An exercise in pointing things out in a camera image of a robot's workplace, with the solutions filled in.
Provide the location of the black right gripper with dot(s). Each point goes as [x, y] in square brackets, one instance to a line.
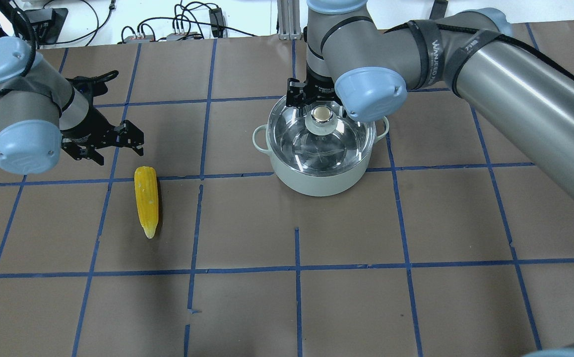
[319, 89]

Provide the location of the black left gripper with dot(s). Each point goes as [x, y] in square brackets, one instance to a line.
[87, 126]

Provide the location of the yellow corn cob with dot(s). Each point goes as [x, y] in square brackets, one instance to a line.
[146, 199]

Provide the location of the glass pot lid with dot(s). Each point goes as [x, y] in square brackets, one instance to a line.
[320, 139]

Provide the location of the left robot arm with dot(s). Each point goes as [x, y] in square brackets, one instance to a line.
[43, 114]

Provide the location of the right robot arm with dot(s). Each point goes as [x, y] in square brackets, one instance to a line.
[525, 95]

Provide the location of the pale green electric pot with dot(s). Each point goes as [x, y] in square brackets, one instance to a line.
[310, 185]

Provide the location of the black power adapter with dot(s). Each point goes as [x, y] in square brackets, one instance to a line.
[217, 22]

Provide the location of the aluminium frame post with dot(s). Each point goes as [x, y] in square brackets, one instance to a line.
[288, 19]

